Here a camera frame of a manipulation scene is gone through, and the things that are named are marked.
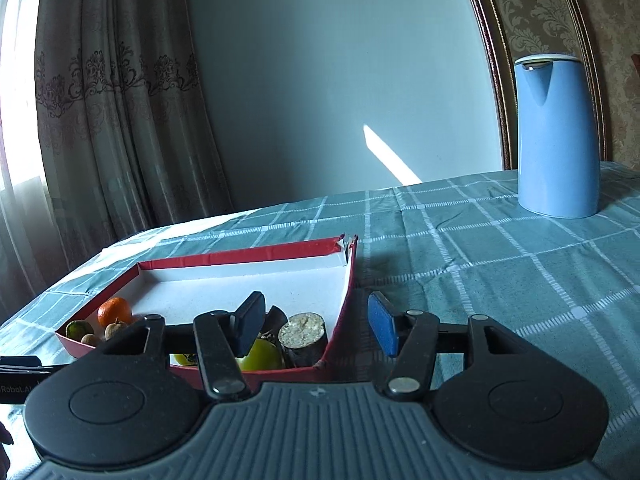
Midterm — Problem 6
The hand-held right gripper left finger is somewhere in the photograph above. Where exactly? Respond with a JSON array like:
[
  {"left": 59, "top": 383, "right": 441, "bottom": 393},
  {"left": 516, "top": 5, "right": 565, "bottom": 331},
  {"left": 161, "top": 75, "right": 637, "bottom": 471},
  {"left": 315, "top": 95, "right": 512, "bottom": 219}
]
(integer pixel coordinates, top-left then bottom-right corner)
[{"left": 102, "top": 290, "right": 268, "bottom": 402}]

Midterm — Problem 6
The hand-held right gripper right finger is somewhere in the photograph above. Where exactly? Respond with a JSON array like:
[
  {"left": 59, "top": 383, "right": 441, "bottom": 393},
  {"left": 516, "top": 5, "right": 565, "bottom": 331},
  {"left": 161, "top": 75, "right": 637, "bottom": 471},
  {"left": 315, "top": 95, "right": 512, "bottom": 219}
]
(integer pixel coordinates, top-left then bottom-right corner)
[{"left": 366, "top": 290, "right": 522, "bottom": 402}]

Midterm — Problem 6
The large green tomato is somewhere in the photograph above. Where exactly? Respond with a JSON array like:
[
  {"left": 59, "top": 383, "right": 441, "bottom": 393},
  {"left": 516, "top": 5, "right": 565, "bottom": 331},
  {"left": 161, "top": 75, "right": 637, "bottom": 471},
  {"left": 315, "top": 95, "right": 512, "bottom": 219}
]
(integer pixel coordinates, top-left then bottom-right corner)
[{"left": 237, "top": 338, "right": 286, "bottom": 372}]

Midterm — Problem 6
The red cardboard box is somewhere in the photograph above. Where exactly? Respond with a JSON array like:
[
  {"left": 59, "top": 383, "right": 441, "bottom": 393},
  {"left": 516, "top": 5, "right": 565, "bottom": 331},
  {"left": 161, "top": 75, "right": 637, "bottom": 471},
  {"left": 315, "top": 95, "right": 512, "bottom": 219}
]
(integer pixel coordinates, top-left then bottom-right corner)
[{"left": 54, "top": 233, "right": 359, "bottom": 392}]

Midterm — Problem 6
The cut wooden log piece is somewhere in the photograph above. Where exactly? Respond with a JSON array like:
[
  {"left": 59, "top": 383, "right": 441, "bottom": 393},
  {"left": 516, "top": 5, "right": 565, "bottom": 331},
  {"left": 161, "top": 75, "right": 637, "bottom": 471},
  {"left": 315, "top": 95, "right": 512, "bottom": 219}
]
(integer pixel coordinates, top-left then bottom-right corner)
[{"left": 278, "top": 313, "right": 329, "bottom": 369}]

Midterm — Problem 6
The small green fruit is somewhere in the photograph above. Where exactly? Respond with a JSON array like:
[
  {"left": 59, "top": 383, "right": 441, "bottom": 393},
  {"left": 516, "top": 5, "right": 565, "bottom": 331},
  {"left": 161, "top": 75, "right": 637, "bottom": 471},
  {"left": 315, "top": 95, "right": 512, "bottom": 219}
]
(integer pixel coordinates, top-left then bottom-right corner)
[{"left": 65, "top": 320, "right": 96, "bottom": 340}]

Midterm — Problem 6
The small brown fruit with stem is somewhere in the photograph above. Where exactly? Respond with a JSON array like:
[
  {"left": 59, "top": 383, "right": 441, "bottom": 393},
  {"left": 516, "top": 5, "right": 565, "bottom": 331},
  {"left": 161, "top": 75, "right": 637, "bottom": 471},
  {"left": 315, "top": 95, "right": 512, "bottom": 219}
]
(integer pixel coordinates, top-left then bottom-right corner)
[{"left": 103, "top": 317, "right": 129, "bottom": 342}]

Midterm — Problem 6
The orange mandarin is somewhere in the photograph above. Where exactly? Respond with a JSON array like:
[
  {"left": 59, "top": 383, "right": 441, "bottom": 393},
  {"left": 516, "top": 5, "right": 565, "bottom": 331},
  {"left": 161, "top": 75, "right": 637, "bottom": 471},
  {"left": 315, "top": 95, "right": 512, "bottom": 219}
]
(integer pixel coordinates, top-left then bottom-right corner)
[{"left": 97, "top": 297, "right": 134, "bottom": 329}]

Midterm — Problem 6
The person's left hand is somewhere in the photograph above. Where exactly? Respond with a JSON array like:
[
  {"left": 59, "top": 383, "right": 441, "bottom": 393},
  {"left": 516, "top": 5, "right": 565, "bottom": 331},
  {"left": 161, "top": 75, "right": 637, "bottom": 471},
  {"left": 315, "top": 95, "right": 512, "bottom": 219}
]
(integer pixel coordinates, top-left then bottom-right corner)
[{"left": 0, "top": 421, "right": 14, "bottom": 467}]

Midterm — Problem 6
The green checked tablecloth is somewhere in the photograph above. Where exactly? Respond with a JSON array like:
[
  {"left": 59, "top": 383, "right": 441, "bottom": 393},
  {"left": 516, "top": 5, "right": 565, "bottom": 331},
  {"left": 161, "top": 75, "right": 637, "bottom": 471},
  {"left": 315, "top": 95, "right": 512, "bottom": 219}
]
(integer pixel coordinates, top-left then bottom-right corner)
[{"left": 0, "top": 161, "right": 640, "bottom": 480}]

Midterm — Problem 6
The sheer white curtain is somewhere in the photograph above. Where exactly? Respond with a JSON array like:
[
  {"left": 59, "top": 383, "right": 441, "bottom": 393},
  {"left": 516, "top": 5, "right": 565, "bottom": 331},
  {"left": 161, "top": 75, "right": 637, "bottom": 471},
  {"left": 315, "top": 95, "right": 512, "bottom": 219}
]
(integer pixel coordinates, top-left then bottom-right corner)
[{"left": 0, "top": 0, "right": 68, "bottom": 321}]

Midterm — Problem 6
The patterned brown curtain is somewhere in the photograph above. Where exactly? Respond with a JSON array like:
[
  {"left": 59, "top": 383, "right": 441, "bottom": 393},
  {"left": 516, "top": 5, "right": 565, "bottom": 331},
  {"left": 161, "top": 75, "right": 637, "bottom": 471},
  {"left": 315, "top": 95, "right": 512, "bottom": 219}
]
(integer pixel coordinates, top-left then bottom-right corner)
[{"left": 34, "top": 0, "right": 234, "bottom": 253}]

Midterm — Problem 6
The blue kettle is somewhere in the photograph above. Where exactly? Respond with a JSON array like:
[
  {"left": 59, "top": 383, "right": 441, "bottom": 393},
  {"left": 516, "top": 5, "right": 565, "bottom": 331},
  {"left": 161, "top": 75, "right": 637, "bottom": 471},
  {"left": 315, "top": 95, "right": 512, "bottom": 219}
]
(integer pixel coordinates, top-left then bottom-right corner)
[{"left": 513, "top": 53, "right": 601, "bottom": 220}]

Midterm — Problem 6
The brown wall moulding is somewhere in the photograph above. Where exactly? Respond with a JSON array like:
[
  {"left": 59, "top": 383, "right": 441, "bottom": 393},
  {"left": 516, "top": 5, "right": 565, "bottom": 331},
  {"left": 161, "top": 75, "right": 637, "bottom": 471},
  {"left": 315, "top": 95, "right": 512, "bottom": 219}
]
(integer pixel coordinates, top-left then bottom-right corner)
[
  {"left": 550, "top": 0, "right": 610, "bottom": 162},
  {"left": 454, "top": 0, "right": 513, "bottom": 171}
]

